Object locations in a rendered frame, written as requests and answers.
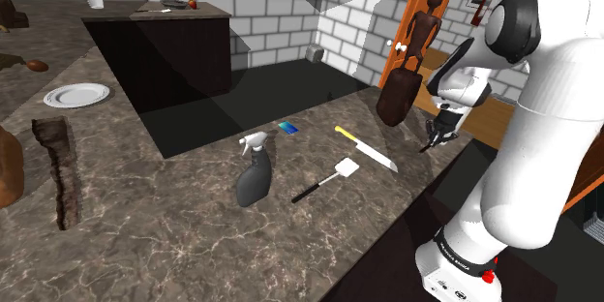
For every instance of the brown bark piece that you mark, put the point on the brown bark piece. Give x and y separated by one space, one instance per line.
59 169

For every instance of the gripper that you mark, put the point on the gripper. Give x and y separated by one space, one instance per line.
445 126

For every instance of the brown wooden figure statue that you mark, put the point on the brown wooden figure statue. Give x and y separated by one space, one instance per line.
409 70

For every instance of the dark kitchen island cabinet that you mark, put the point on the dark kitchen island cabinet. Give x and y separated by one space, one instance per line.
179 51

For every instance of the orange door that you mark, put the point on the orange door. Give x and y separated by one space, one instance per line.
424 13

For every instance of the brown rounded object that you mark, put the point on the brown rounded object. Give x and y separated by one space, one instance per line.
9 169

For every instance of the grey toaster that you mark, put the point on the grey toaster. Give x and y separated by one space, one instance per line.
314 53

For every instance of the dark brown wooden object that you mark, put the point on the dark brown wooden object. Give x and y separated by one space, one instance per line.
9 13

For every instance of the small knife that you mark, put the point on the small knife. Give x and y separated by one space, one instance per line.
155 10

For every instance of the white plate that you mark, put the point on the white plate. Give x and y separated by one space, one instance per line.
76 95

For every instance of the dark bowl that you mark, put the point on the dark bowl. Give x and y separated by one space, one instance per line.
173 3

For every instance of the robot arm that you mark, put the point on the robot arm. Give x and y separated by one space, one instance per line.
542 117

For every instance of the grey spray bottle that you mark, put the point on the grey spray bottle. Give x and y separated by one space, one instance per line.
255 178

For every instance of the brown wooden spoon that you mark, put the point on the brown wooden spoon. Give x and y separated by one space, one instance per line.
28 63

